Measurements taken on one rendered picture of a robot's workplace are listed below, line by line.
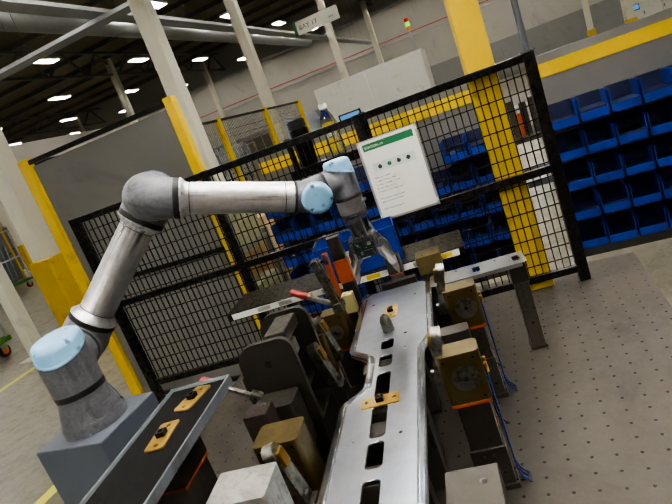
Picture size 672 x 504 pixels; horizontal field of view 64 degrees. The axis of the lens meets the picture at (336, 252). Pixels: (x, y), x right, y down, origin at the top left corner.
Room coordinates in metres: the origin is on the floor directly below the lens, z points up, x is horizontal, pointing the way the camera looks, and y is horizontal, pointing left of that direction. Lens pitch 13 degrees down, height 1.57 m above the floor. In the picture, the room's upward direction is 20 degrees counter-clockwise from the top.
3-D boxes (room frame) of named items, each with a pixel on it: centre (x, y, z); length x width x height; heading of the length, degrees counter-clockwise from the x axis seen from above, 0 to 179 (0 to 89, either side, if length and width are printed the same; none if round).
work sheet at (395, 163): (1.98, -0.32, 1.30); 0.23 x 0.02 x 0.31; 76
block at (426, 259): (1.70, -0.28, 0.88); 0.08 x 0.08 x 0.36; 76
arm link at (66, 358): (1.22, 0.68, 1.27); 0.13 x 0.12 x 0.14; 7
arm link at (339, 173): (1.44, -0.08, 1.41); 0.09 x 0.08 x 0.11; 97
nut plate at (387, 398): (1.01, 0.02, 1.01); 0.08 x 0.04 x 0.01; 76
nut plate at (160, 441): (0.88, 0.40, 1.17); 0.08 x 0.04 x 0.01; 171
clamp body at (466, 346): (1.03, -0.18, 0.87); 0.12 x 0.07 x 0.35; 76
